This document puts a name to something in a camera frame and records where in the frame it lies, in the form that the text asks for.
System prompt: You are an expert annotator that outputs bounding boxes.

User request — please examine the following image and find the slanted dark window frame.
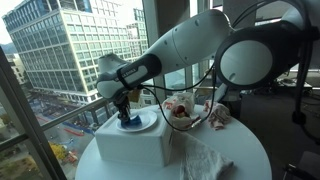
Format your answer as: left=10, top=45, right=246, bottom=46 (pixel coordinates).
left=0, top=46, right=68, bottom=180

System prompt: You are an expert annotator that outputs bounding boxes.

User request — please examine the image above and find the cluttered background desk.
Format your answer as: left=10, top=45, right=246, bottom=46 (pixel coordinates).
left=233, top=69, right=320, bottom=98

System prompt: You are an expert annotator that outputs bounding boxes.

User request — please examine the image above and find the white foam box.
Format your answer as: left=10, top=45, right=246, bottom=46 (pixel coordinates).
left=94, top=108, right=175, bottom=169

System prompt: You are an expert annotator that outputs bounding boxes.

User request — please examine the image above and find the white towel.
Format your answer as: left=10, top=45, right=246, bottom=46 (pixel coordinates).
left=174, top=129, right=234, bottom=180

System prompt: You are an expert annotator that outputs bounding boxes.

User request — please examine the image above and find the vertical window mullion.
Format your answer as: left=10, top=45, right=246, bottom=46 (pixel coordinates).
left=142, top=0, right=168, bottom=104

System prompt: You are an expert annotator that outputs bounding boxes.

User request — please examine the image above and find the blue sponge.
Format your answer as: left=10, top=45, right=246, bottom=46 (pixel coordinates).
left=120, top=114, right=143, bottom=130

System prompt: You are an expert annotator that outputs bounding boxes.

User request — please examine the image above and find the pink crumpled cloth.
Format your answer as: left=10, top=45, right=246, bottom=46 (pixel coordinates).
left=203, top=99, right=232, bottom=131

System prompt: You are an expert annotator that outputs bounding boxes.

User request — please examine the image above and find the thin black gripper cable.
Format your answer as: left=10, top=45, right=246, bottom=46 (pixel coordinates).
left=138, top=63, right=218, bottom=132

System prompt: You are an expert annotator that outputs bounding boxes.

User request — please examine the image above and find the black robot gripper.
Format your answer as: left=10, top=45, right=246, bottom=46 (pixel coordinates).
left=114, top=94, right=133, bottom=123

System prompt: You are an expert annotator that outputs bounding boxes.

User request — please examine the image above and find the white paper plate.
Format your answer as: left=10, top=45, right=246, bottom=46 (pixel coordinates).
left=115, top=109, right=159, bottom=133

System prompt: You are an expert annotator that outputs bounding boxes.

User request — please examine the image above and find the red round fruit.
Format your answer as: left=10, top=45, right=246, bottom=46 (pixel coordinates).
left=174, top=105, right=186, bottom=118

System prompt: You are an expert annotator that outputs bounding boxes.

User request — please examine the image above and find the thick black cable bundle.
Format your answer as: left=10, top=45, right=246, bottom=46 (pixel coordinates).
left=289, top=0, right=320, bottom=144

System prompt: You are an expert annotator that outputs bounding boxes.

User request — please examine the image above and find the horizontal window railing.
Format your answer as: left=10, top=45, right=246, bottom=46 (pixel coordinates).
left=0, top=96, right=118, bottom=151

